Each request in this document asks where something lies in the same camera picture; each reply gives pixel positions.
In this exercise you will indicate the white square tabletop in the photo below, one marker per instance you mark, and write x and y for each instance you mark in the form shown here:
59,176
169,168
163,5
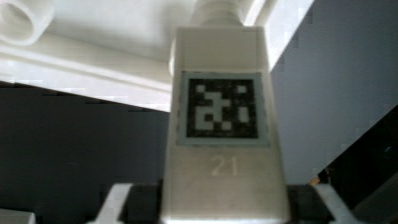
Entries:
107,48

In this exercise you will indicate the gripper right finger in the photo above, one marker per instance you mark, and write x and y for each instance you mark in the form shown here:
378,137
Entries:
316,206

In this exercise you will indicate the white leg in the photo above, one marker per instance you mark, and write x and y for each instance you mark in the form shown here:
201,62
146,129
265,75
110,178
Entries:
224,186

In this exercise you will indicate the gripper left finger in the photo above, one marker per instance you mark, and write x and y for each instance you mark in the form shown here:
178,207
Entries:
130,205

